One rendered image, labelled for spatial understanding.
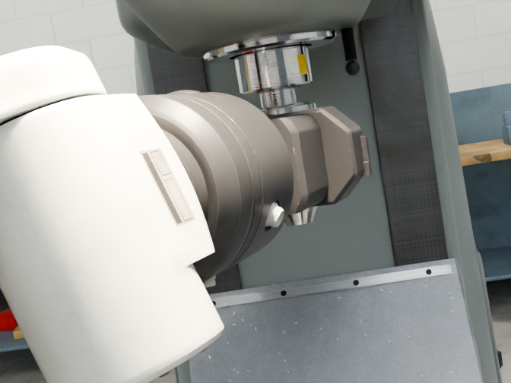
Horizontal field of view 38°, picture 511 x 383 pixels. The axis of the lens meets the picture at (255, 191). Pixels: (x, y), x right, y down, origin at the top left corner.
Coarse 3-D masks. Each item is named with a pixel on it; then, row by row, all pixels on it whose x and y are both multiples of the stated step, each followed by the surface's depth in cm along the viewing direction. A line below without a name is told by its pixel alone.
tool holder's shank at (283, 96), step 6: (264, 90) 47; (270, 90) 47; (276, 90) 47; (282, 90) 47; (288, 90) 47; (294, 90) 48; (264, 96) 47; (270, 96) 47; (276, 96) 47; (282, 96) 47; (288, 96) 47; (294, 96) 48; (264, 102) 48; (270, 102) 47; (276, 102) 47; (282, 102) 47; (288, 102) 47; (294, 102) 48; (264, 108) 48
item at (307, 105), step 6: (306, 102) 47; (312, 102) 47; (270, 108) 46; (276, 108) 46; (282, 108) 46; (288, 108) 46; (294, 108) 46; (300, 108) 46; (306, 108) 47; (312, 108) 47; (270, 114) 46; (276, 114) 46
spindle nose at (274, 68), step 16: (272, 48) 46; (288, 48) 46; (304, 48) 47; (240, 64) 47; (256, 64) 46; (272, 64) 46; (288, 64) 46; (240, 80) 47; (256, 80) 46; (272, 80) 46; (288, 80) 46; (304, 80) 46
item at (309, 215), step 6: (306, 210) 48; (312, 210) 48; (288, 216) 48; (294, 216) 48; (300, 216) 48; (306, 216) 48; (312, 216) 48; (288, 222) 48; (294, 222) 48; (300, 222) 48; (306, 222) 48
